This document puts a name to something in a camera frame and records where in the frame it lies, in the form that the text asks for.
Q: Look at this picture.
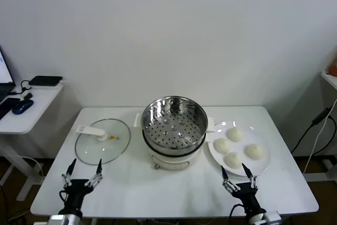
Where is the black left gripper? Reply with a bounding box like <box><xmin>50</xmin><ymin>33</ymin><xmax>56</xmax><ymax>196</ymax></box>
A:
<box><xmin>62</xmin><ymin>158</ymin><xmax>103</xmax><ymax>211</ymax></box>

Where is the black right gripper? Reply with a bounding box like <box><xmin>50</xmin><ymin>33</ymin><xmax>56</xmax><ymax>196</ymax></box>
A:
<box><xmin>221</xmin><ymin>163</ymin><xmax>261</xmax><ymax>212</ymax></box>

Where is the white steamed baozi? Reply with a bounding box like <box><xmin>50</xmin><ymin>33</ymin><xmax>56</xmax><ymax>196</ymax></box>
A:
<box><xmin>223</xmin><ymin>151</ymin><xmax>244</xmax><ymax>170</ymax></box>
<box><xmin>244</xmin><ymin>143</ymin><xmax>265</xmax><ymax>160</ymax></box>
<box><xmin>226</xmin><ymin>127</ymin><xmax>244</xmax><ymax>143</ymax></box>
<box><xmin>214</xmin><ymin>138</ymin><xmax>233</xmax><ymax>154</ymax></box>

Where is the stainless steel steamer basket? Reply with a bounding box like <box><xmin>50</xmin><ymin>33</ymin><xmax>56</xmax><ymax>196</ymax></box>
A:
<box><xmin>141</xmin><ymin>95</ymin><xmax>208</xmax><ymax>157</ymax></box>

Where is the glass pot lid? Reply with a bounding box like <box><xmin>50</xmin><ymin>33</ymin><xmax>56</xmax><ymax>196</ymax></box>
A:
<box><xmin>74</xmin><ymin>118</ymin><xmax>132</xmax><ymax>167</ymax></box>

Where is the white round plate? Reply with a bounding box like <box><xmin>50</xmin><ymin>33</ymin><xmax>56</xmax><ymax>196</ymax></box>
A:
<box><xmin>204</xmin><ymin>121</ymin><xmax>271</xmax><ymax>177</ymax></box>

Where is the white electric cooker pot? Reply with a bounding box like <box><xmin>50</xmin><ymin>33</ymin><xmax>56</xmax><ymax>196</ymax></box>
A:
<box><xmin>134</xmin><ymin>113</ymin><xmax>216</xmax><ymax>170</ymax></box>

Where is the white desk foot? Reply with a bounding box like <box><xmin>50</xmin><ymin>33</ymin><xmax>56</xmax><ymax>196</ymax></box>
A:
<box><xmin>302</xmin><ymin>158</ymin><xmax>333</xmax><ymax>183</ymax></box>

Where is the white laptop desk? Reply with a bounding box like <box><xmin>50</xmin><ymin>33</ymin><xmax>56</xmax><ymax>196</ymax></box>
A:
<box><xmin>0</xmin><ymin>82</ymin><xmax>65</xmax><ymax>201</ymax></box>

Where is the blue computer mouse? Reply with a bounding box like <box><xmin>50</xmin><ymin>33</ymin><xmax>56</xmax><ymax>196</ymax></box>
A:
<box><xmin>11</xmin><ymin>99</ymin><xmax>34</xmax><ymax>115</ymax></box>

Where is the black flat hard drive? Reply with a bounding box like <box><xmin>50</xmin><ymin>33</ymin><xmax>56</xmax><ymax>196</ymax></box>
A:
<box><xmin>28</xmin><ymin>75</ymin><xmax>63</xmax><ymax>86</ymax></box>

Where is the black smartphone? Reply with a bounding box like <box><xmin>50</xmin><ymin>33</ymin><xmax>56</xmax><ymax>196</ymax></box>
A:
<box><xmin>0</xmin><ymin>97</ymin><xmax>21</xmax><ymax>120</ymax></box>

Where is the black laptop lit screen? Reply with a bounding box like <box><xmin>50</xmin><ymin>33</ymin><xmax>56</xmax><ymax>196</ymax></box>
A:
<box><xmin>0</xmin><ymin>45</ymin><xmax>16</xmax><ymax>104</ymax></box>

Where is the white shelf board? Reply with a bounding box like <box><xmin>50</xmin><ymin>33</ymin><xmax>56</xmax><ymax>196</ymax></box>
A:
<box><xmin>320</xmin><ymin>70</ymin><xmax>337</xmax><ymax>90</ymax></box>

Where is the orange object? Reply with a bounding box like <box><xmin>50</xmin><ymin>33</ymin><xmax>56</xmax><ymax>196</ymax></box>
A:
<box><xmin>328</xmin><ymin>51</ymin><xmax>337</xmax><ymax>76</ymax></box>

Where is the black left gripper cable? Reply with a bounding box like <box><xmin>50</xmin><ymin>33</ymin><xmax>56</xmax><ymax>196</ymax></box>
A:
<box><xmin>58</xmin><ymin>190</ymin><xmax>68</xmax><ymax>206</ymax></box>

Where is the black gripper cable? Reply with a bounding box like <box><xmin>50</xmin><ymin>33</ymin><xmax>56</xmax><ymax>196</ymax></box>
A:
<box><xmin>58</xmin><ymin>190</ymin><xmax>68</xmax><ymax>206</ymax></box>
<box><xmin>230</xmin><ymin>204</ymin><xmax>247</xmax><ymax>225</ymax></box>

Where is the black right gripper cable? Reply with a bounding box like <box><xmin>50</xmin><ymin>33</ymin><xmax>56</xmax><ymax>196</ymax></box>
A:
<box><xmin>230</xmin><ymin>204</ymin><xmax>247</xmax><ymax>225</ymax></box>

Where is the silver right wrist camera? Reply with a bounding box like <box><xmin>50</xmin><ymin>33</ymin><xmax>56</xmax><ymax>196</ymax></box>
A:
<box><xmin>265</xmin><ymin>210</ymin><xmax>282</xmax><ymax>223</ymax></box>

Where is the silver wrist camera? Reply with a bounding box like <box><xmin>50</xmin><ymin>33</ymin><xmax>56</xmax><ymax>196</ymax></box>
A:
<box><xmin>47</xmin><ymin>214</ymin><xmax>66</xmax><ymax>225</ymax></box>
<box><xmin>265</xmin><ymin>210</ymin><xmax>282</xmax><ymax>223</ymax></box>

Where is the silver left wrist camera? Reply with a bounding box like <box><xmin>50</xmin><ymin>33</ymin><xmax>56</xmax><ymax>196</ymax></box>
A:
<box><xmin>47</xmin><ymin>214</ymin><xmax>66</xmax><ymax>225</ymax></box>

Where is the black power adapter cable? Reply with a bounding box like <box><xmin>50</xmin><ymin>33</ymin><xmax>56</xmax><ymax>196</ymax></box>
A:
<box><xmin>291</xmin><ymin>106</ymin><xmax>332</xmax><ymax>154</ymax></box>

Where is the thin black desk cable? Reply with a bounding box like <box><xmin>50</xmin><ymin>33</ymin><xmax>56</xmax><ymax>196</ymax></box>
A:
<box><xmin>9</xmin><ymin>79</ymin><xmax>34</xmax><ymax>96</ymax></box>

